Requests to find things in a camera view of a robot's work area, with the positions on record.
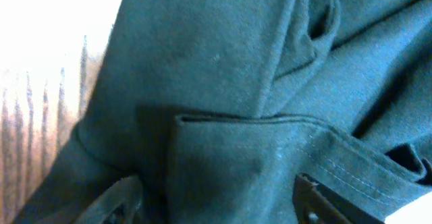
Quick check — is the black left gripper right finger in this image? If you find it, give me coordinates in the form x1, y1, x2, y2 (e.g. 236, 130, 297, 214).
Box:
292, 173, 358, 224

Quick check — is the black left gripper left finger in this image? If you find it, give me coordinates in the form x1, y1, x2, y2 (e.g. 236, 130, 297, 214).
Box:
74, 176, 143, 224

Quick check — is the black t-shirt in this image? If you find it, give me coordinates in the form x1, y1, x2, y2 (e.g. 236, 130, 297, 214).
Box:
15, 0, 431, 223

